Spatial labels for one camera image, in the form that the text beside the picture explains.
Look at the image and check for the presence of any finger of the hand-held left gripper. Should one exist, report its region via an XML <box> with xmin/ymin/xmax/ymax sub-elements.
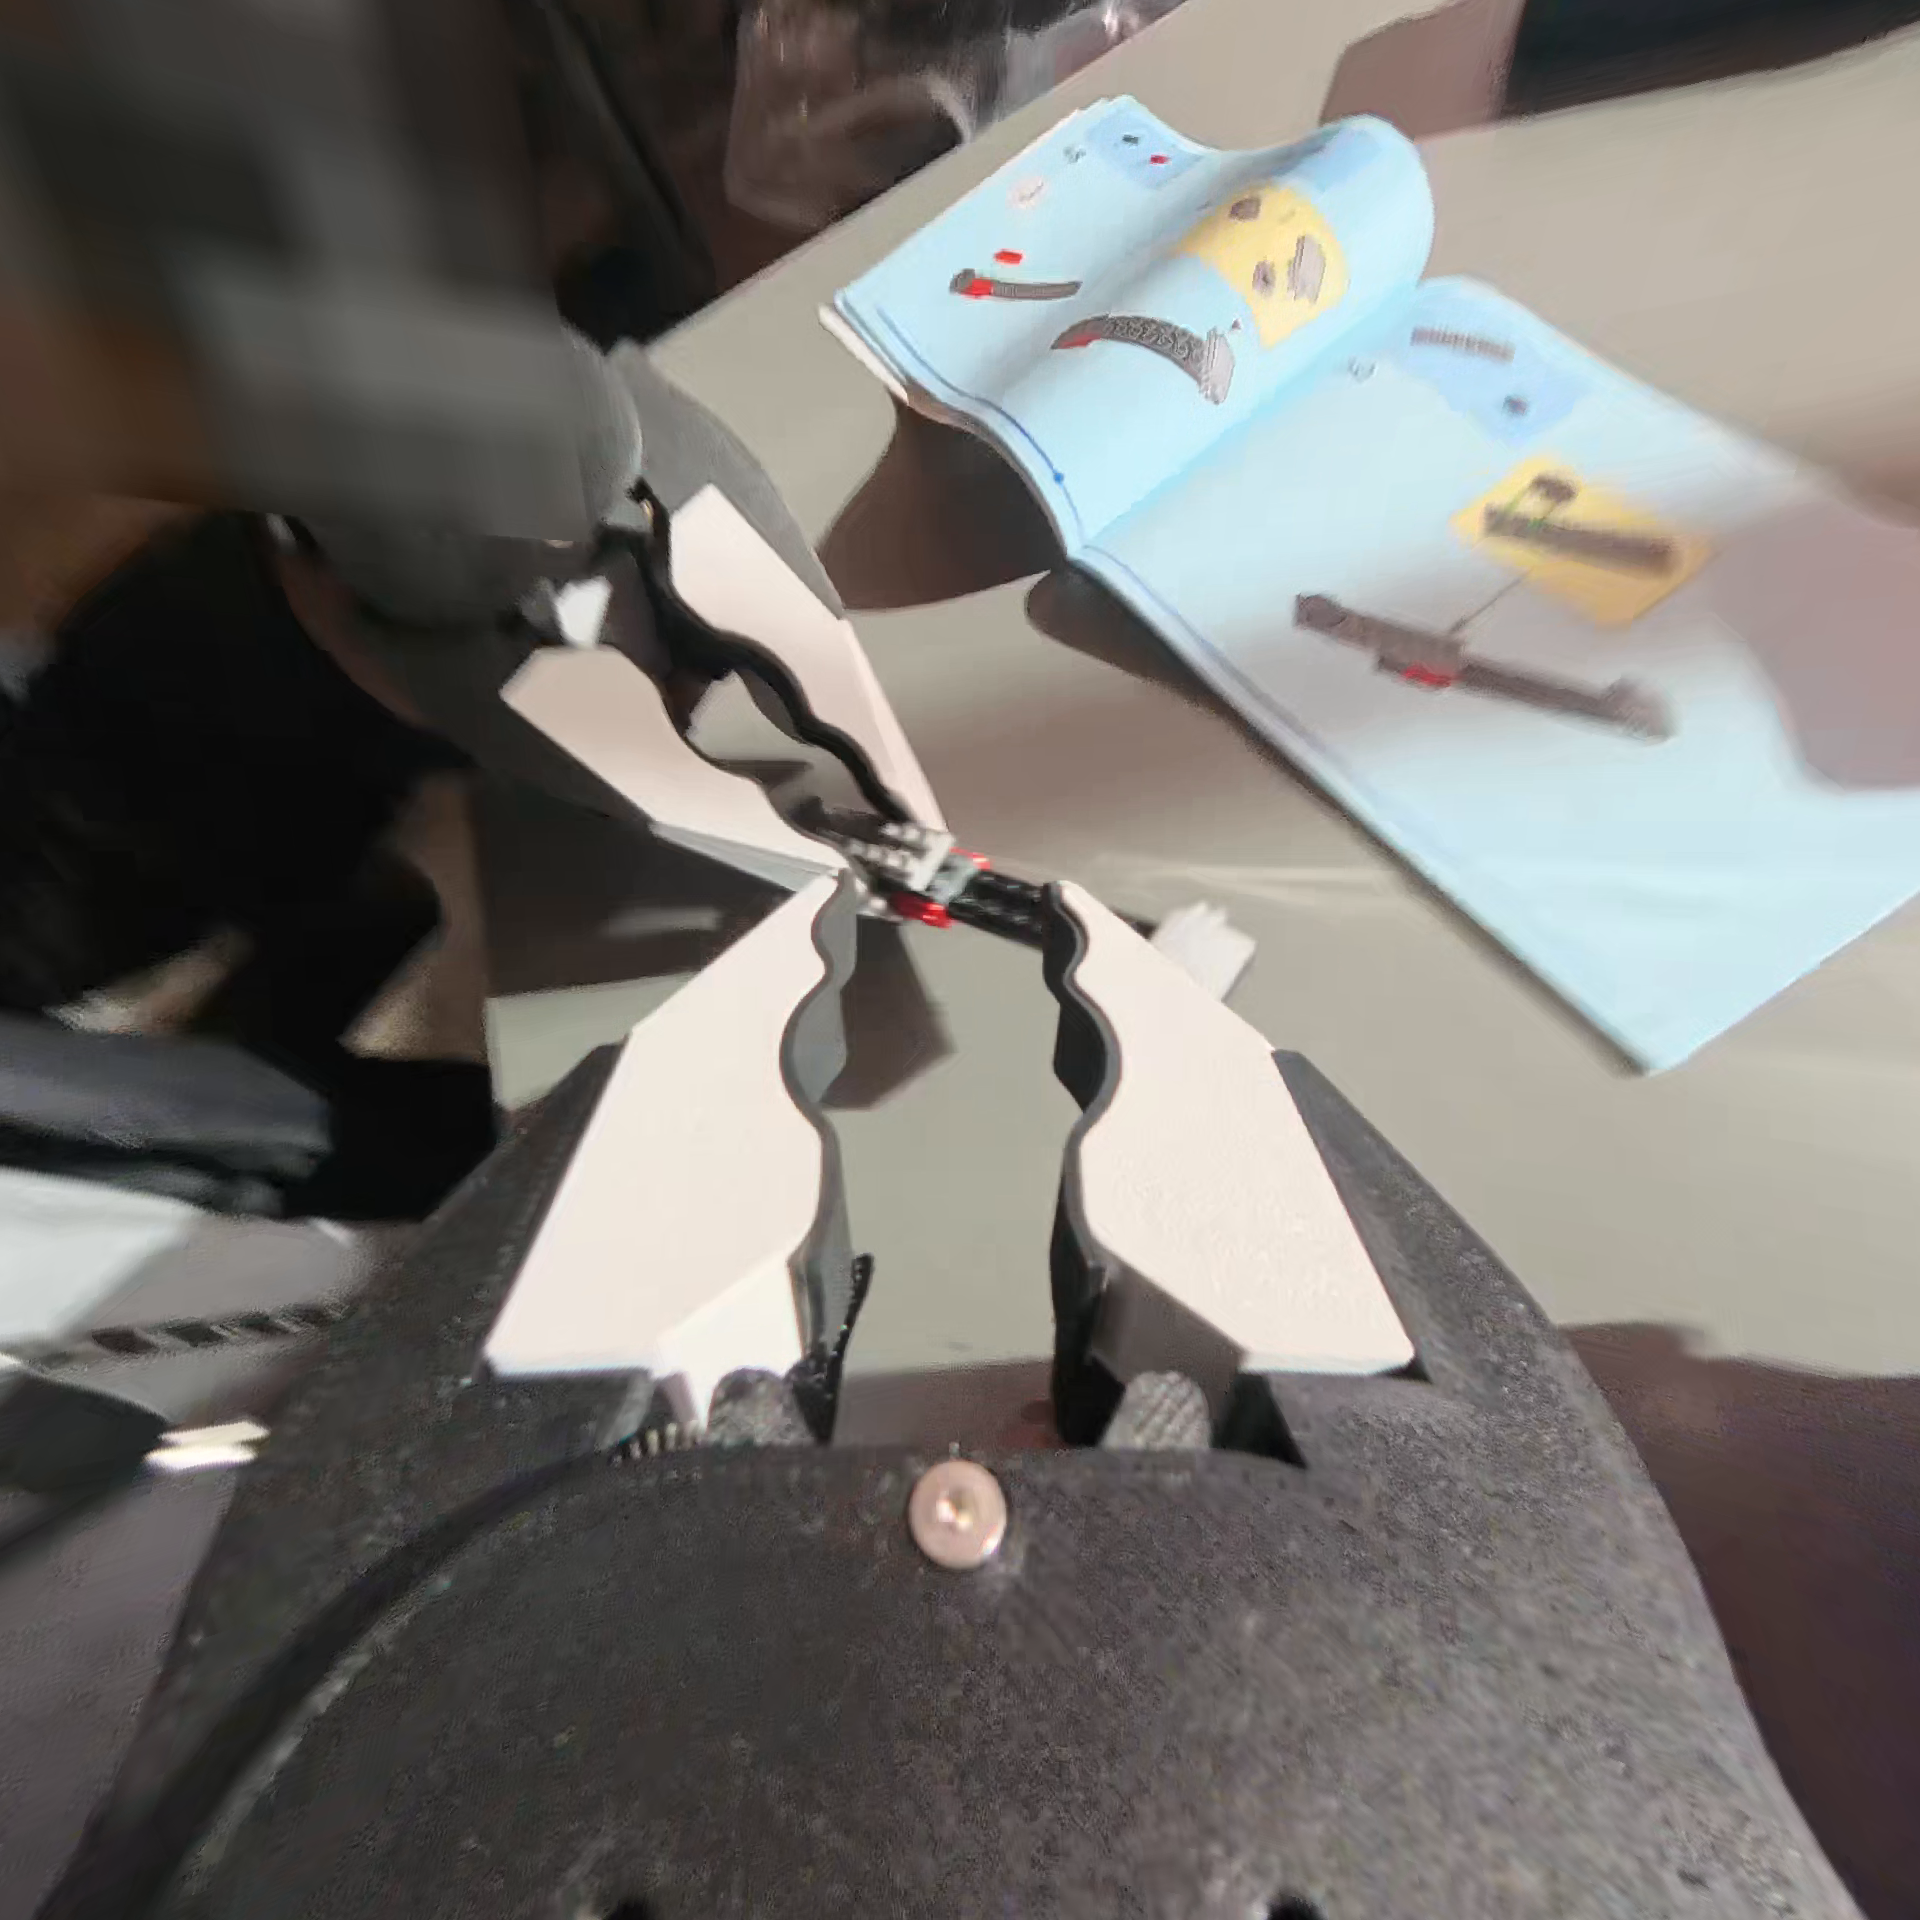
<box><xmin>497</xmin><ymin>578</ymin><xmax>848</xmax><ymax>882</ymax></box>
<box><xmin>630</xmin><ymin>479</ymin><xmax>952</xmax><ymax>843</ymax></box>

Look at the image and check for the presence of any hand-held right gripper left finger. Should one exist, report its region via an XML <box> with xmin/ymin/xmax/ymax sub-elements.
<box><xmin>481</xmin><ymin>874</ymin><xmax>874</xmax><ymax>1441</ymax></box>

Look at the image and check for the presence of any light blue instruction booklet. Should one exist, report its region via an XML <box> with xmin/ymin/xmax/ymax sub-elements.
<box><xmin>823</xmin><ymin>99</ymin><xmax>1920</xmax><ymax>1074</ymax></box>

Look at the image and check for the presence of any black toy brick beam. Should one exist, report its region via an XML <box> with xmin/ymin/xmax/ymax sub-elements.
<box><xmin>817</xmin><ymin>801</ymin><xmax>1259</xmax><ymax>1003</ymax></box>

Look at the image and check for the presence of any grey desk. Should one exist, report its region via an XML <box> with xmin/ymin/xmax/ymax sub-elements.
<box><xmin>478</xmin><ymin>0</ymin><xmax>1920</xmax><ymax>1441</ymax></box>

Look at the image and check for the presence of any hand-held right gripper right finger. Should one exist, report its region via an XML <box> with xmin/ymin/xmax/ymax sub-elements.
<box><xmin>1045</xmin><ymin>882</ymin><xmax>1416</xmax><ymax>1449</ymax></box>

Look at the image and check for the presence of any person's left forearm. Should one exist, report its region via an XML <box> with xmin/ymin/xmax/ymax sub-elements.
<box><xmin>0</xmin><ymin>509</ymin><xmax>504</xmax><ymax>1218</ymax></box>

